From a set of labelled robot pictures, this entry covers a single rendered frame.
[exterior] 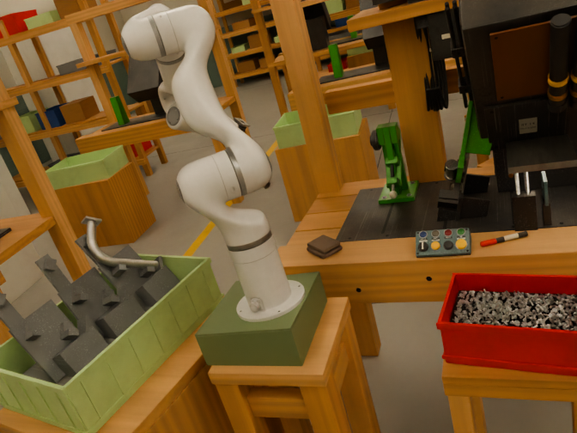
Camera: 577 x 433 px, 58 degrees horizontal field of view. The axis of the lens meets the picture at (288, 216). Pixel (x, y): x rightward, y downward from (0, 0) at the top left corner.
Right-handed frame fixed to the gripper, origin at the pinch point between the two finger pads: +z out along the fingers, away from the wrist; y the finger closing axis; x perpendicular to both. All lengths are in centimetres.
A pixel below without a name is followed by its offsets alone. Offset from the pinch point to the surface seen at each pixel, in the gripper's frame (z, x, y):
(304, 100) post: 22.3, -18.2, -5.7
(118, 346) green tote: -60, 50, -45
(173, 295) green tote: -40, 42, -38
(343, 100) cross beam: 34.7, -24.6, -13.7
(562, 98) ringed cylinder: -7, -59, -91
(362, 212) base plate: 21, 3, -52
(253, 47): 724, 81, 646
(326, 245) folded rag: -6, 11, -58
